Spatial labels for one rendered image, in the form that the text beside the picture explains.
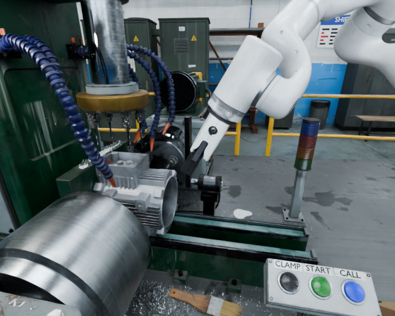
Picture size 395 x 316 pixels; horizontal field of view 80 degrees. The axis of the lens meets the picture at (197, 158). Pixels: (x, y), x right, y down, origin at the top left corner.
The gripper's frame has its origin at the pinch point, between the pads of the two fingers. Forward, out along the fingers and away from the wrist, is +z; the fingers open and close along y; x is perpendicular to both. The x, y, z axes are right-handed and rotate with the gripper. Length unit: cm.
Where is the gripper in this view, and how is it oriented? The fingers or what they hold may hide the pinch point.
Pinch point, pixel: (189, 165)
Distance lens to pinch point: 58.9
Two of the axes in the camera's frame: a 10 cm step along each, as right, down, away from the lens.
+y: 1.9, -3.8, 9.1
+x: -8.5, -5.2, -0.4
